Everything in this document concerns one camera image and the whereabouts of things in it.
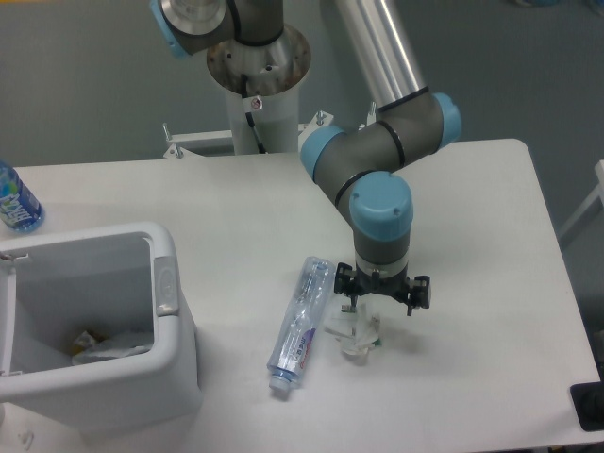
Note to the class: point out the black clamp at table edge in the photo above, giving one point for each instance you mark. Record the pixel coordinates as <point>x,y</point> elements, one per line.
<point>588,402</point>

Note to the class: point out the white paper wrapper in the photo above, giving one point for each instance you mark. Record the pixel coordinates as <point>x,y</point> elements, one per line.
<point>356,330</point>

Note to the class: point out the blue labelled water bottle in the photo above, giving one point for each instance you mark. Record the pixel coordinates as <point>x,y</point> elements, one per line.
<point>21,211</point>

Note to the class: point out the clear plastic bottle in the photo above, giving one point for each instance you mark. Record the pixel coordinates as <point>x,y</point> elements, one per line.
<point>302,318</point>

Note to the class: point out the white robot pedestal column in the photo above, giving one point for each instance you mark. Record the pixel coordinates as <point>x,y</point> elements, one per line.
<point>261,86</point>

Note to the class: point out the trash inside the can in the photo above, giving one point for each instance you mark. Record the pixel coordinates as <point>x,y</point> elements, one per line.
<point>123,345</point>

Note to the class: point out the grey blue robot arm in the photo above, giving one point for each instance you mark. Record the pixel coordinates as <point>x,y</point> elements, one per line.
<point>357,171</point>

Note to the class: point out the white pedestal base frame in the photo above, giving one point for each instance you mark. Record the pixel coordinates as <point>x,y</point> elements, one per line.
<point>220,142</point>

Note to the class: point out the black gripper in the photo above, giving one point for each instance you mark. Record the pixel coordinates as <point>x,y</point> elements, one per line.
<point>354,283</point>

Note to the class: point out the white frame at right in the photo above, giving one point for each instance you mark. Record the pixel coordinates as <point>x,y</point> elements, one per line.
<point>585,213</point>

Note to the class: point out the white plastic trash can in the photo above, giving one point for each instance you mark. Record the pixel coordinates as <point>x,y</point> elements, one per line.
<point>62,293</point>

